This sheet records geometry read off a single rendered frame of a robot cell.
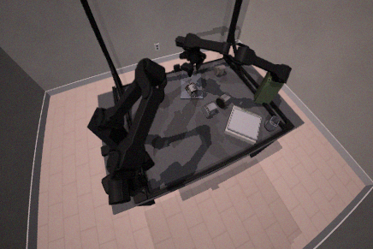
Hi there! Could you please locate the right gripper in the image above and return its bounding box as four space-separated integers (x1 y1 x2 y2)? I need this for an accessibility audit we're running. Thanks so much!
101 152 154 195

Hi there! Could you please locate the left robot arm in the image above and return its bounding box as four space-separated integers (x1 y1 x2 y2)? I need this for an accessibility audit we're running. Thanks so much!
175 33 292 84

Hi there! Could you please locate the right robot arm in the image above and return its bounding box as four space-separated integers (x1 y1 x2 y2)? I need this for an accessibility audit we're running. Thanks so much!
93 58 168 205

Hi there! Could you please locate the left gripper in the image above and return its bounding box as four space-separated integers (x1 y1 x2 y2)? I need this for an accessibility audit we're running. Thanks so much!
181 51 206 77

